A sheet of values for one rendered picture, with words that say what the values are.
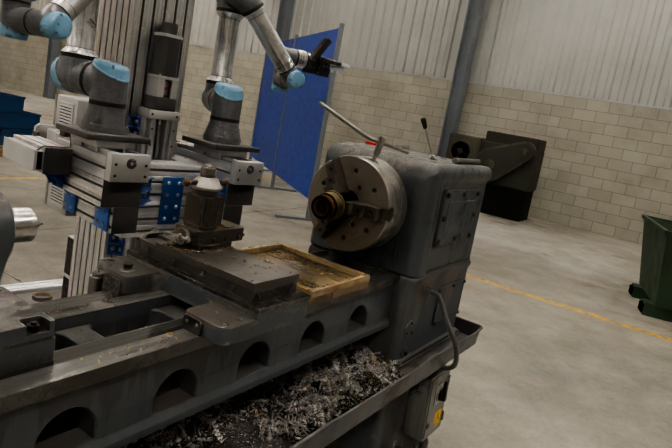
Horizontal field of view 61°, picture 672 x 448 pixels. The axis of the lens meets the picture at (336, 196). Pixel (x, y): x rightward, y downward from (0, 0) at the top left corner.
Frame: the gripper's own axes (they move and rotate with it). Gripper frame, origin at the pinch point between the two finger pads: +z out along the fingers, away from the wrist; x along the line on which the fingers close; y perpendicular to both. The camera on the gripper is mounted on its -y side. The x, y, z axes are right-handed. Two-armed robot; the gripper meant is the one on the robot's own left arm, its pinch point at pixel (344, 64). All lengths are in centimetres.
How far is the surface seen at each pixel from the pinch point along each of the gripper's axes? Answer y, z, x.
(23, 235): 33, -124, 136
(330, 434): 86, -50, 135
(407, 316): 73, -6, 99
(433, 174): 23, -8, 94
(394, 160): 24, -15, 80
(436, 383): 105, 21, 96
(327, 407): 85, -47, 126
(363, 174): 28, -31, 88
